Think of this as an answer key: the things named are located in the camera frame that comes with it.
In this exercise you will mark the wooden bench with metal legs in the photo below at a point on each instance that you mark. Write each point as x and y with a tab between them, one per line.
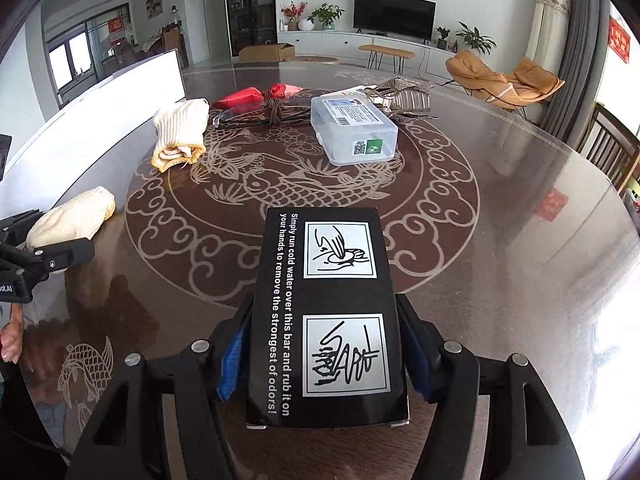
386	51

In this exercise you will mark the tan dining chair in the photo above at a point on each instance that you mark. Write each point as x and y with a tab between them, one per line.
175	42

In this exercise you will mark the wall painting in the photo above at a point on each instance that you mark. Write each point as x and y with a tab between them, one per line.
154	1

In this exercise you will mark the small potted plant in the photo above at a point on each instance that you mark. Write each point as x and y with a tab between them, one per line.
442	35

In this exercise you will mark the brown cardboard carton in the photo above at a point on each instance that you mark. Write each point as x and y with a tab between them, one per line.
265	53

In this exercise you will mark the clear plastic box with label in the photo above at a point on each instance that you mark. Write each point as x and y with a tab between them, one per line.
355	127

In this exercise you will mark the clear safety glasses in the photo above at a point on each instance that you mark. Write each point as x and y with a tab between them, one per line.
230	114

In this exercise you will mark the round beige floor cushion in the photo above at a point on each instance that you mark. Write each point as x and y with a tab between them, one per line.
312	59

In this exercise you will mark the person's left hand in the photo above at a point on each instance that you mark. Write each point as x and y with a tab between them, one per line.
10	335

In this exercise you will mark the white television cabinet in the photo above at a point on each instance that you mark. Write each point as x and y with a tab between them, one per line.
330	41

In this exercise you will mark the dark glass display cabinet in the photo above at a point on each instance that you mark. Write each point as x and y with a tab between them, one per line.
250	5

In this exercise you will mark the cream knit glove yellow cuff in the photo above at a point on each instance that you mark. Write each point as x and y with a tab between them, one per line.
180	125
75	217

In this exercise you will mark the covered standing air conditioner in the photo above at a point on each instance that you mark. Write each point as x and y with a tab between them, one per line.
547	25

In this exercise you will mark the white flat packet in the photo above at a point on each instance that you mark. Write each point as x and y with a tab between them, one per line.
345	92

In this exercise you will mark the black television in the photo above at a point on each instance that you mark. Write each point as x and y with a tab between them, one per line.
395	14

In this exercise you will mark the dark wooden chair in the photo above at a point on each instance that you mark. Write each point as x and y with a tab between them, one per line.
607	145

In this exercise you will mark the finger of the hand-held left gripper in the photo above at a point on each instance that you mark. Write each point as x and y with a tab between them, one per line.
65	257
15	227

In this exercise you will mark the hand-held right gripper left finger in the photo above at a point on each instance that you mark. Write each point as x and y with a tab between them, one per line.
232	360

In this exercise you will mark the green potted plant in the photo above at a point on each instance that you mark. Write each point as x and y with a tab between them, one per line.
326	14

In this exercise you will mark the red wall hanging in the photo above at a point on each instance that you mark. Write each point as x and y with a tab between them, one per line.
620	40

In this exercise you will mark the red foil packet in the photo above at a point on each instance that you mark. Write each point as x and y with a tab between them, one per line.
240	97

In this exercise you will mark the red flowers in vase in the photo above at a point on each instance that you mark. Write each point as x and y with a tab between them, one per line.
292	12

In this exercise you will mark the orange lounge chair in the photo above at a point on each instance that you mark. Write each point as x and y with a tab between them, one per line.
480	77

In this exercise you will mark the grey curtain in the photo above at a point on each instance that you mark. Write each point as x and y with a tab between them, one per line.
580	50

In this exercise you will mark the dining table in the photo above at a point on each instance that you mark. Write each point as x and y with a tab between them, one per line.
155	42

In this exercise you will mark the black box with white pictures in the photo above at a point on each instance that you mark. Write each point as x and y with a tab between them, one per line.
330	285

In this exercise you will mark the white round vase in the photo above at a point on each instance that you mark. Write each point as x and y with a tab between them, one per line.
306	25

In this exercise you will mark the white cardboard box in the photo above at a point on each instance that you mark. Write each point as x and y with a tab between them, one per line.
100	120

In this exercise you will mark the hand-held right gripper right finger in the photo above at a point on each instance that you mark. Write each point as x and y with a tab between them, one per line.
420	360

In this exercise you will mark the large leafy potted plant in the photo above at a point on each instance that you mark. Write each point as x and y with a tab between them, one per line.
475	37

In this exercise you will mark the red sign on glass door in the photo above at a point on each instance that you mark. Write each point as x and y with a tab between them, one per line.
117	28

